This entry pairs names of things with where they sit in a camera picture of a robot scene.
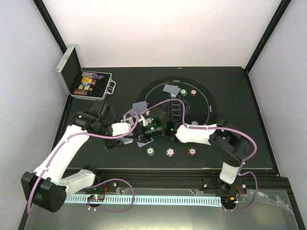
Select dealt card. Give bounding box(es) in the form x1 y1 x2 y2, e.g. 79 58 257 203
137 142 150 148
132 101 147 113
163 84 181 95

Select green poker chip stack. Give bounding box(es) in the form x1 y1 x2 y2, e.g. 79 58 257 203
146 147 155 156

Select blue white poker chip stack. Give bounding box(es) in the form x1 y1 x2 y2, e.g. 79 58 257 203
166 148 175 157

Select brown poker chip stack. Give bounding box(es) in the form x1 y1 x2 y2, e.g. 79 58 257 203
188 148 197 156

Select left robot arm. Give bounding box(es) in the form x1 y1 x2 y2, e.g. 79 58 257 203
21 101 131 214

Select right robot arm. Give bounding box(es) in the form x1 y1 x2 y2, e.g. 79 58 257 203
132 107 252 194

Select white playing card box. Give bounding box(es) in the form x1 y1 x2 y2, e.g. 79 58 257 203
121 117 136 130

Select round black poker mat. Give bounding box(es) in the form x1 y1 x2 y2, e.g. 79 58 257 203
137 77 217 126

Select brown chips in case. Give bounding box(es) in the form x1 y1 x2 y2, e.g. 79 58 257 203
73 89 88 96

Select aluminium poker chip case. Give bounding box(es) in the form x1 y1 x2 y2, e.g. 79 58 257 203
56 46 116 100

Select red dice in case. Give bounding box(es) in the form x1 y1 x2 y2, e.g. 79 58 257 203
89 80 96 92

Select yellow blue card box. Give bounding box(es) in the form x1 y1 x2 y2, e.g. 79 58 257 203
78 77 93 91

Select purple chips in case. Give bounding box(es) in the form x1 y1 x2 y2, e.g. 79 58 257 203
82 72 104 80

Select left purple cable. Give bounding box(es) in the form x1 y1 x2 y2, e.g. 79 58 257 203
26 109 140 218

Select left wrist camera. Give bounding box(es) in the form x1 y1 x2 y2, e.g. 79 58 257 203
111 122 131 137

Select white perforated cable strip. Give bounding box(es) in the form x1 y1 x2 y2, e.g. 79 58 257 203
64 194 222 207

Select black aluminium mounting rail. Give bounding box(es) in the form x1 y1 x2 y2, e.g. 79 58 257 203
74 167 248 195

